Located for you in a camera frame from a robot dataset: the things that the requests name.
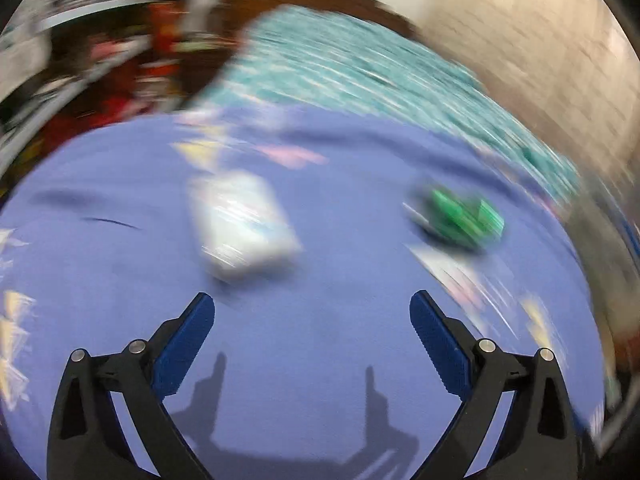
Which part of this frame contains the white tissue pack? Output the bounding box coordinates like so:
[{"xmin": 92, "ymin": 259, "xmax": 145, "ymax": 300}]
[{"xmin": 187, "ymin": 170, "xmax": 304, "ymax": 282}]

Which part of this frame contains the crushed green can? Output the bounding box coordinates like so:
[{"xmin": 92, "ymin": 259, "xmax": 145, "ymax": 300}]
[{"xmin": 404, "ymin": 185, "xmax": 507, "ymax": 254}]

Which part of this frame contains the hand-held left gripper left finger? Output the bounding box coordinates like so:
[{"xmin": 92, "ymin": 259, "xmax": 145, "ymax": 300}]
[{"xmin": 46, "ymin": 291, "xmax": 216, "ymax": 480}]

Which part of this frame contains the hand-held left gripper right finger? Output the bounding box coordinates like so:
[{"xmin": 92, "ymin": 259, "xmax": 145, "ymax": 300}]
[{"xmin": 409, "ymin": 290, "xmax": 581, "ymax": 480}]

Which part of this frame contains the clear plastic storage box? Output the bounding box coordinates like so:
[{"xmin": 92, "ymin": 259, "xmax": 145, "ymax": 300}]
[{"xmin": 570, "ymin": 167, "xmax": 640, "ymax": 321}]

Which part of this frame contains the blue patterned bed sheet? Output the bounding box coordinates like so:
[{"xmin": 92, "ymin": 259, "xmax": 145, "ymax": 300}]
[{"xmin": 0, "ymin": 105, "xmax": 608, "ymax": 480}]

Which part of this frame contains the grey metal shelf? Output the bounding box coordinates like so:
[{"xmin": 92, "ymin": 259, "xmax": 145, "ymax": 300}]
[{"xmin": 0, "ymin": 0, "xmax": 168, "ymax": 171}]

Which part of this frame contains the teal patterned quilt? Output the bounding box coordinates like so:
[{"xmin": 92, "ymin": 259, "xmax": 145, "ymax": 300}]
[{"xmin": 220, "ymin": 5, "xmax": 583, "ymax": 203}]

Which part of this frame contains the beige leaf print curtain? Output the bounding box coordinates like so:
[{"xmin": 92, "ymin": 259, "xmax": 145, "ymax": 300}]
[{"xmin": 425, "ymin": 0, "xmax": 640, "ymax": 166}]

